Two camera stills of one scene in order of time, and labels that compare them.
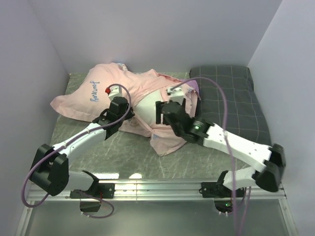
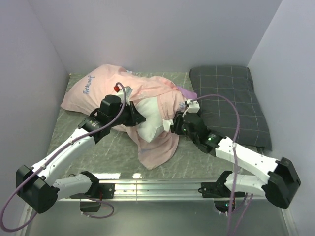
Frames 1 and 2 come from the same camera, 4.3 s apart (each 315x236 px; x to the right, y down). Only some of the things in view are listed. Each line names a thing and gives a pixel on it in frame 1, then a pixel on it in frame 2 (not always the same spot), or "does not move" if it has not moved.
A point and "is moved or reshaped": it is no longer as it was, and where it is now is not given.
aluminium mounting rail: [166, 191] does not move
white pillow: [145, 108] is moved or reshaped
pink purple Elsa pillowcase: [85, 102] is moved or reshaped
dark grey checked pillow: [245, 115] does not move
